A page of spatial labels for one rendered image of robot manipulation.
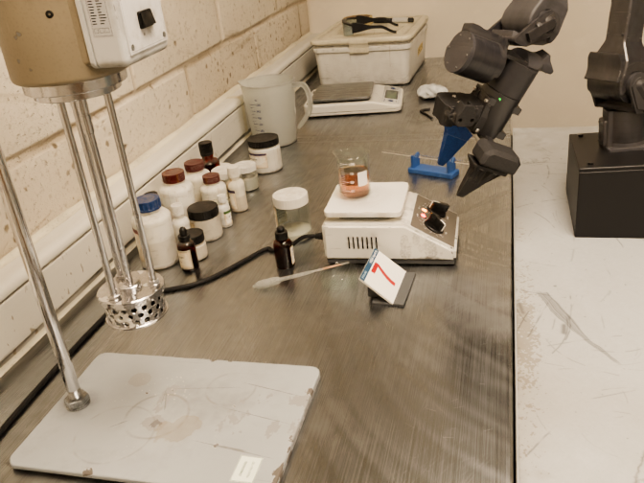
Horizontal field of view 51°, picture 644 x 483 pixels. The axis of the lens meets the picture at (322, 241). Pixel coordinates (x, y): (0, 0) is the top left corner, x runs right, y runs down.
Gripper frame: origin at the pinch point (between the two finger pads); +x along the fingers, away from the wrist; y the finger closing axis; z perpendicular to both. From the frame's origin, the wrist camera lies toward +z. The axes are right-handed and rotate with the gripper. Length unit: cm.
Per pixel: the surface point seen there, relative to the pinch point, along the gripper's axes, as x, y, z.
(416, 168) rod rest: 15.5, -28.5, -10.2
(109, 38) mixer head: -12, 30, 53
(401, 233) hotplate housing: 11.0, 6.5, 6.6
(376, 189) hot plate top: 10.7, -4.4, 8.1
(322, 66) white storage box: 28, -108, -10
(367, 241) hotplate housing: 14.8, 5.1, 10.0
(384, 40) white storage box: 12, -100, -21
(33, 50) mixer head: -9, 29, 58
